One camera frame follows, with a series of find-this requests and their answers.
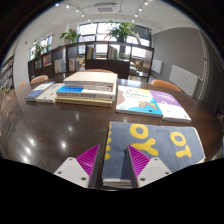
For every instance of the large potted plant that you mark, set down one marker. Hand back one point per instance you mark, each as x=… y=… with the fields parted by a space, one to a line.
x=120 y=31

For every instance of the dark blue book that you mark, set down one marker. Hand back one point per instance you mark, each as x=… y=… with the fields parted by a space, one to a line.
x=36 y=93

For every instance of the colourful illustrated book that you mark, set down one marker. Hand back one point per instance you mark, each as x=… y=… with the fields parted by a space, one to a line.
x=135 y=100

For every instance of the flat tan book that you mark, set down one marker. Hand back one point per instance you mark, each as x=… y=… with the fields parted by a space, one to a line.
x=83 y=102

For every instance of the blue and white book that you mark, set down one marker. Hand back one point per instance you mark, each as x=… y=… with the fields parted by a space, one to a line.
x=83 y=94

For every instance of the wall bookshelf unit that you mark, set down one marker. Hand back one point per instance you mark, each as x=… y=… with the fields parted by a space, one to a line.
x=6 y=78

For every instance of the purple and white book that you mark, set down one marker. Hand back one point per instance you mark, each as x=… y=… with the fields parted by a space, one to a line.
x=171 y=106

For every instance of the large white radiator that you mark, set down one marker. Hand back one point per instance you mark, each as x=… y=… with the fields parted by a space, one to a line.
x=183 y=80

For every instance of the medium potted plant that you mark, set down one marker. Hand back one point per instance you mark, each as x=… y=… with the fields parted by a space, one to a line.
x=70 y=35

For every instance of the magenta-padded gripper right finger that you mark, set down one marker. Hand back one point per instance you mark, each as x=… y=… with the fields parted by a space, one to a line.
x=153 y=170

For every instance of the grey towel with yellow letters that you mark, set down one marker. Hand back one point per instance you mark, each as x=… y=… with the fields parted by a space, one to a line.
x=163 y=140

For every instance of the small white radiator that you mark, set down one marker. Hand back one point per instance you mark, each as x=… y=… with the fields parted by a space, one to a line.
x=157 y=66

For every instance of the ceiling air conditioner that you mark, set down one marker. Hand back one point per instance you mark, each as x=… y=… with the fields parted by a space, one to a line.
x=105 y=8

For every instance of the group of orange chairs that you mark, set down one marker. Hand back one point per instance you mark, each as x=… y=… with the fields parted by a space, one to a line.
x=165 y=85

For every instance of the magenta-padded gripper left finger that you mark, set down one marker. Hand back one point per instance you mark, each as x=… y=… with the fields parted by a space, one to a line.
x=71 y=171

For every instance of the dark open shelf unit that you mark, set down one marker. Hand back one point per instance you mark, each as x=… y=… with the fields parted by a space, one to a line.
x=106 y=65

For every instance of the group of ceiling spotlights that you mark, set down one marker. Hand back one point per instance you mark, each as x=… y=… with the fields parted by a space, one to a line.
x=67 y=6

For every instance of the small potted plant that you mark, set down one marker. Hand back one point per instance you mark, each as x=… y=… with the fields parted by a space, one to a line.
x=39 y=49

